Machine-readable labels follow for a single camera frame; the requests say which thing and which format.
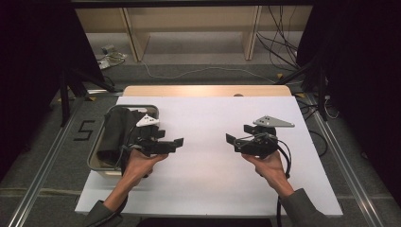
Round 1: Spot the bundle of black cables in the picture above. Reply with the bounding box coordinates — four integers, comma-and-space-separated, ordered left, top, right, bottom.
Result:
255, 5, 301, 71

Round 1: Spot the aluminium floor rail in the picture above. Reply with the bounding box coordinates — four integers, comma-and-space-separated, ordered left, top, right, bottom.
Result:
305, 94, 386, 227
6, 94, 87, 227

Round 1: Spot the beige plastic basket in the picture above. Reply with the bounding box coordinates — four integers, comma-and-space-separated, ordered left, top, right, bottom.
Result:
87, 104, 161, 173

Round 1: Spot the black floor cable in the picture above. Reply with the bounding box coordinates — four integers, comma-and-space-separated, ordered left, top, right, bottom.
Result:
297, 96, 340, 159

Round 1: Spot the left hand-held gripper cable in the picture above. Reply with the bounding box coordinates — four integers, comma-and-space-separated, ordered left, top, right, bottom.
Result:
89, 133, 133, 227

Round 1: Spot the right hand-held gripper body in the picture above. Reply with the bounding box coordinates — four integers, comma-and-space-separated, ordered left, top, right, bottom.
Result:
235, 115, 296, 159

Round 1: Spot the dark grey garment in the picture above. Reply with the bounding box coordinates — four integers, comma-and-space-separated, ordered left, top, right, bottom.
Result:
96, 107, 149, 166

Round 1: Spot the black tripod stand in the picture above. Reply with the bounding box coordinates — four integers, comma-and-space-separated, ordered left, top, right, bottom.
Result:
273, 56, 329, 123
58, 67, 125, 128

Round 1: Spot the light wooden shelf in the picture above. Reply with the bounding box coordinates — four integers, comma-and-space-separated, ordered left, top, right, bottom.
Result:
75, 5, 314, 62

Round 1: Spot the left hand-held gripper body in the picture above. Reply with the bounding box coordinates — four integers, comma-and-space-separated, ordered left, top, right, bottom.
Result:
127, 113, 178, 157

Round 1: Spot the hand-held gripper cable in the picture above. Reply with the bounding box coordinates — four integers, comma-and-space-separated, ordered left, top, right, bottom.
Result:
89, 133, 133, 227
266, 133, 293, 227

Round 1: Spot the person's left hand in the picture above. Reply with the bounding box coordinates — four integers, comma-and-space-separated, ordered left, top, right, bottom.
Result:
124, 148, 169, 187

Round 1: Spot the black overhead frame bar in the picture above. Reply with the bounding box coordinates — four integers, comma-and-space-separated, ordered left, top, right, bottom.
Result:
70, 0, 316, 9

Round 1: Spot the person's right hand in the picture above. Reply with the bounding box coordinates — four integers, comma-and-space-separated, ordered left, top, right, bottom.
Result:
241, 150, 296, 198

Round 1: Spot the white power strip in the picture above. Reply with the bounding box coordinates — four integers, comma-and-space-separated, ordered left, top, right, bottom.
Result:
96, 44, 128, 71

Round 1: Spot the black curtain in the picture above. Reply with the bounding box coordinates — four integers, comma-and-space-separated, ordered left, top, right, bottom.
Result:
295, 0, 401, 198
0, 0, 106, 183

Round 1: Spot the right hand-held gripper cable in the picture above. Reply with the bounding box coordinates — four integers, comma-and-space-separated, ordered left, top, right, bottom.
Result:
266, 133, 293, 227

